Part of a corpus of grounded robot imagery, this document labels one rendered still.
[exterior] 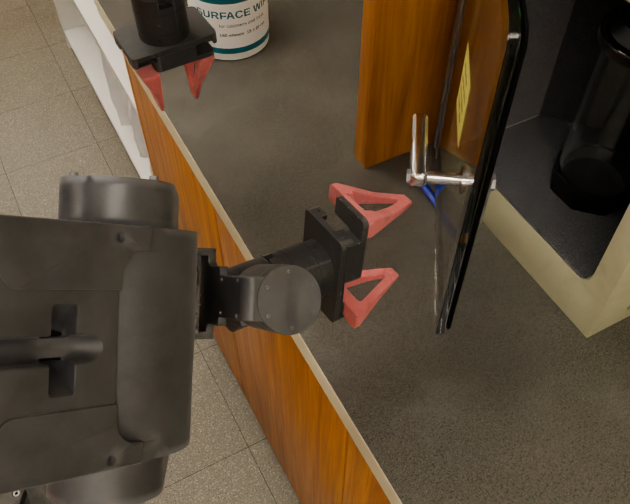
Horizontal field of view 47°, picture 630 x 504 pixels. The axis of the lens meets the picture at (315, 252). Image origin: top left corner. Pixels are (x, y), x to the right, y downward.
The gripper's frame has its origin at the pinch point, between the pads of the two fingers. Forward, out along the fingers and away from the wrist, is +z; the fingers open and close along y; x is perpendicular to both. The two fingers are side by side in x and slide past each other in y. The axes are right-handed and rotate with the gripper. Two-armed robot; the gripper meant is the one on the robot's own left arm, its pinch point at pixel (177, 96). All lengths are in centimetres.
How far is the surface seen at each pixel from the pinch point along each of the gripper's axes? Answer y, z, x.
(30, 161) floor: -16, 108, 128
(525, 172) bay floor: 35.8, 9.4, -25.8
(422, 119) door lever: 15.6, -9.8, -27.9
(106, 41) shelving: 14, 58, 104
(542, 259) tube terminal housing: 30.6, 12.9, -36.1
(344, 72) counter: 31.8, 16.2, 11.8
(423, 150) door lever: 13.1, -9.7, -31.5
